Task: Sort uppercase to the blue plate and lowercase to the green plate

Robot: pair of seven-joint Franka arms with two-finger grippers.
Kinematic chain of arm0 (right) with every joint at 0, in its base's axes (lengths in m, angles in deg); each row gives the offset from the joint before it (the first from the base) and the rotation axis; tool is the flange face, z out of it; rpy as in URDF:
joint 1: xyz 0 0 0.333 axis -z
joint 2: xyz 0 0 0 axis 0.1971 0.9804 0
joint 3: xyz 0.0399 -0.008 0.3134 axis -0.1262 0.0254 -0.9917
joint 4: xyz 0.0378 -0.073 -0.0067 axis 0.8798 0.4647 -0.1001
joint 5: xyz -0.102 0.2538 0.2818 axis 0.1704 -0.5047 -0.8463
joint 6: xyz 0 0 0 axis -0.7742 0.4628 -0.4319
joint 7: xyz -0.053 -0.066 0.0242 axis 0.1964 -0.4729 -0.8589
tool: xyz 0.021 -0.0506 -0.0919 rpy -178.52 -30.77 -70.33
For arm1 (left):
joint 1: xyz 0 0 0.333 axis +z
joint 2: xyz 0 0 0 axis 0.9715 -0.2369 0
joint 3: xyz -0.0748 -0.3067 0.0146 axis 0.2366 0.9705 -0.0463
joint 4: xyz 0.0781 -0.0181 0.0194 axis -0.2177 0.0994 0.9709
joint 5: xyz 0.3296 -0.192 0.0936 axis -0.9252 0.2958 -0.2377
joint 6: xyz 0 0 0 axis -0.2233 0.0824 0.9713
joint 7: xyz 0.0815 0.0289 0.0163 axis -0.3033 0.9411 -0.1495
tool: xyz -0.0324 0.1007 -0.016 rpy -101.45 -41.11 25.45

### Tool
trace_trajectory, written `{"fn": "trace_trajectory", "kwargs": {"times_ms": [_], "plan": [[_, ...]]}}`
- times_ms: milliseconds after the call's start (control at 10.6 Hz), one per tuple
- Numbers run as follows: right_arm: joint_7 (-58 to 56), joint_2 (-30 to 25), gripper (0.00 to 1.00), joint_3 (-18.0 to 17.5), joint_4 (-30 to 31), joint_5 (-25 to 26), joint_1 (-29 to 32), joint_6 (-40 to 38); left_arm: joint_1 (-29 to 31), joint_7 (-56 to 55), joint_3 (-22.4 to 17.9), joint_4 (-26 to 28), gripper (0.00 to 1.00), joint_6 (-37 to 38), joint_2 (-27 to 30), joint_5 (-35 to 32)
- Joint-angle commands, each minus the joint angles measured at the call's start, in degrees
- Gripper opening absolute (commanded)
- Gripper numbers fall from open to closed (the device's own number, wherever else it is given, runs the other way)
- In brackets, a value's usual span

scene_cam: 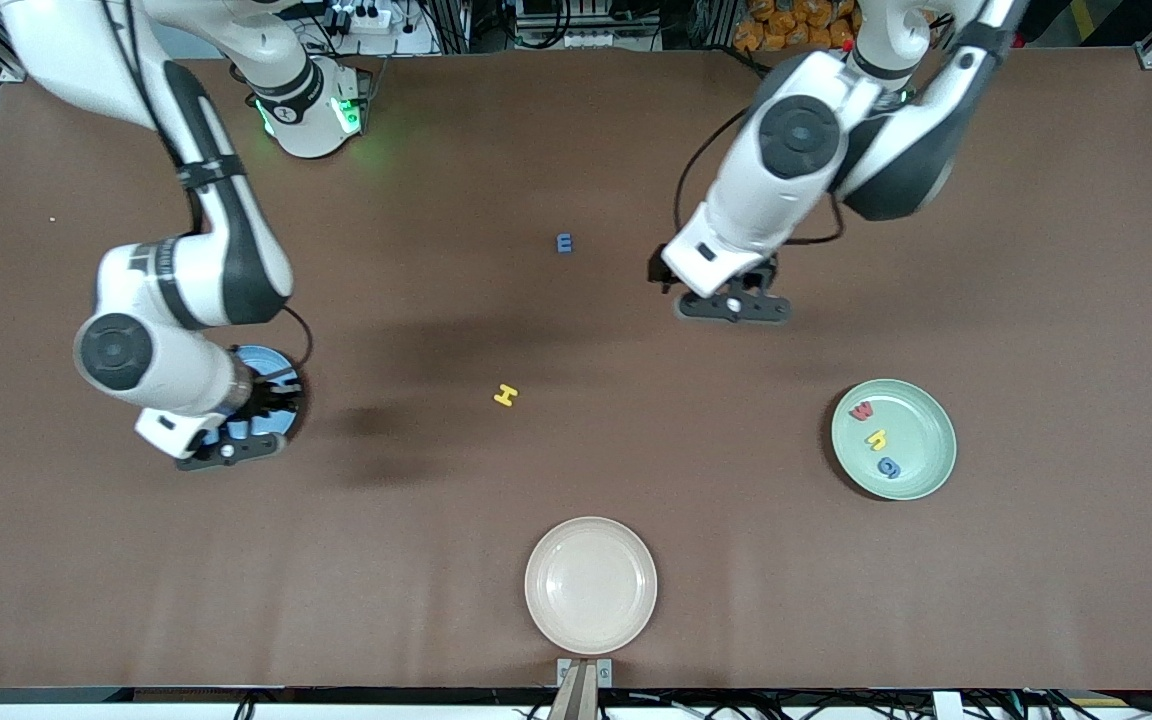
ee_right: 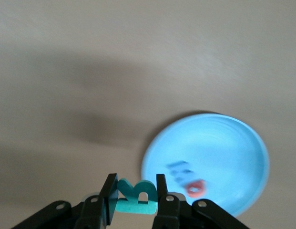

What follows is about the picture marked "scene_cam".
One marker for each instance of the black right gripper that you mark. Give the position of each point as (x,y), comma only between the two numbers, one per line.
(268,398)

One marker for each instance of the red lowercase w letter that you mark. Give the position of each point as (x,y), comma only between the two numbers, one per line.
(862,410)

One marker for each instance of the yellow lowercase h letter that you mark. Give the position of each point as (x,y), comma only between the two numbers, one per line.
(877,439)

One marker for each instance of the blue lowercase g letter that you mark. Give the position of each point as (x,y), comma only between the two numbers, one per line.
(889,467)

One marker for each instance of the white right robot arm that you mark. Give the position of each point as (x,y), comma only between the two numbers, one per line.
(191,375)

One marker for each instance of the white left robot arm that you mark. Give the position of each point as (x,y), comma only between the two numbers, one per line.
(756,210)

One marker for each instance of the blue plate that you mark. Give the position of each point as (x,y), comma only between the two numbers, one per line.
(271,358)

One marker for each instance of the yellow uppercase H letter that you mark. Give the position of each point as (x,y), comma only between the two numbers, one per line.
(505,396)

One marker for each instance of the green plate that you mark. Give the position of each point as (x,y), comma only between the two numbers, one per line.
(921,440)

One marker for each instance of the beige plate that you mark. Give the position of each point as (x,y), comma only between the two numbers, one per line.
(591,585)

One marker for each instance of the bag of oranges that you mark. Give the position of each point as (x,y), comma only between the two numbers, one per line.
(786,25)

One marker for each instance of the white power strip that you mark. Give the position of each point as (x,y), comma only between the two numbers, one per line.
(366,18)

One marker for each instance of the white plastic block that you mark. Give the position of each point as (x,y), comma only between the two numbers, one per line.
(947,706)

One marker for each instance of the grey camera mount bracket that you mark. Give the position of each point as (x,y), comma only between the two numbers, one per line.
(576,700)

